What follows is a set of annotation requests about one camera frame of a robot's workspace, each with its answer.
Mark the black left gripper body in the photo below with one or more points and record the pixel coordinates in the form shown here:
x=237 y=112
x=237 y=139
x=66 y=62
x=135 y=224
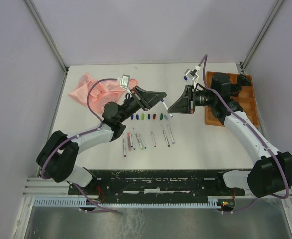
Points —
x=139 y=99

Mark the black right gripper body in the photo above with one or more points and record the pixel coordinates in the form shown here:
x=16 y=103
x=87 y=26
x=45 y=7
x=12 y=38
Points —
x=192 y=95

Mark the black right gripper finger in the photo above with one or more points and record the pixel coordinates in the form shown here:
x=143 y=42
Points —
x=179 y=107
x=182 y=101

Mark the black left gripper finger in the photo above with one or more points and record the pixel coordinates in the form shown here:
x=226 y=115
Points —
x=154 y=92
x=153 y=99

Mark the lavender capped marker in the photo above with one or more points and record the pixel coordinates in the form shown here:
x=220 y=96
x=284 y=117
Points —
x=171 y=135

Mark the magenta capped whiteboard marker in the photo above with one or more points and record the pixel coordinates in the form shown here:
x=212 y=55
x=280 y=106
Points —
x=124 y=146

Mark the lime green capped marker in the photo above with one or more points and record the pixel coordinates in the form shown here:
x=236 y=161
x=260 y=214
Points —
x=138 y=139

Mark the blue capped marker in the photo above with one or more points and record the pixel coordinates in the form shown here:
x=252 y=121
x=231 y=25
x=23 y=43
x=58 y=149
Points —
x=142 y=141
x=131 y=140
x=133 y=143

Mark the pink translucent highlighter pen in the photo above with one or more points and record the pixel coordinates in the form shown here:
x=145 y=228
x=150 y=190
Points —
x=128 y=140

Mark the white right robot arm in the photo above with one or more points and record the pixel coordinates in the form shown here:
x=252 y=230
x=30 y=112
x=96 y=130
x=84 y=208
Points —
x=272 y=169

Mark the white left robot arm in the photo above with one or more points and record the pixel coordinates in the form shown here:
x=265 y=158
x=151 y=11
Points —
x=58 y=157

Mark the pink satin cloth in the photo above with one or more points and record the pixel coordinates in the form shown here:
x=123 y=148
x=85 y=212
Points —
x=102 y=93

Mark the dark rolled tie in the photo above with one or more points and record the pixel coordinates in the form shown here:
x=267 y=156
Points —
x=235 y=89
x=243 y=80

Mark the dark rolled tie top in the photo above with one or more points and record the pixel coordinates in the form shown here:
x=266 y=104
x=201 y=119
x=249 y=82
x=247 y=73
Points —
x=243 y=80

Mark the orange wooden divider tray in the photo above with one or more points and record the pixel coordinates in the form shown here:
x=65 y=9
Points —
x=246 y=100

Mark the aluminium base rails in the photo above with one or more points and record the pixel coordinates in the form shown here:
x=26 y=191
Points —
x=38 y=187

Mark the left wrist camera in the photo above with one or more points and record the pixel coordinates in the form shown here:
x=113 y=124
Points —
x=124 y=82

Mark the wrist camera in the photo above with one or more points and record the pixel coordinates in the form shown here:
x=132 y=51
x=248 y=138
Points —
x=193 y=75
x=124 y=82

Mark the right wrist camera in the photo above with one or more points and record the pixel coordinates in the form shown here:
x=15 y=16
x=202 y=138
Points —
x=193 y=75

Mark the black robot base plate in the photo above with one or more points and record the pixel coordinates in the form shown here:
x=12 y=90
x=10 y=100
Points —
x=160 y=185

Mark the aluminium frame post right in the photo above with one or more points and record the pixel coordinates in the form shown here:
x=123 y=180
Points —
x=265 y=27

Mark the aluminium frame post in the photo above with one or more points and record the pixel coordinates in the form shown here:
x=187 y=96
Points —
x=265 y=27
x=30 y=5

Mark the aluminium frame post left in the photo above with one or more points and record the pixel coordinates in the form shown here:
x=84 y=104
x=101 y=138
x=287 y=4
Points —
x=30 y=5

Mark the light blue cable duct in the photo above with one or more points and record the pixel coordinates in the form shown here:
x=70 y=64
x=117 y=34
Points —
x=210 y=202

